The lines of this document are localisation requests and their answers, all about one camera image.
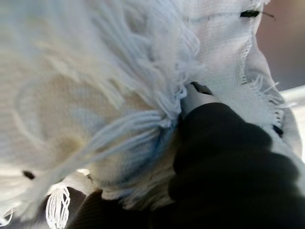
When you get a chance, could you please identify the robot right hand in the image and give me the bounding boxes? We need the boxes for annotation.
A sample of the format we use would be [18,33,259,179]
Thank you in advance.
[69,82,305,229]

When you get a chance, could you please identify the white fringed cushion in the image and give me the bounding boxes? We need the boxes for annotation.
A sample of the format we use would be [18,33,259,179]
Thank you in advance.
[0,0,305,229]

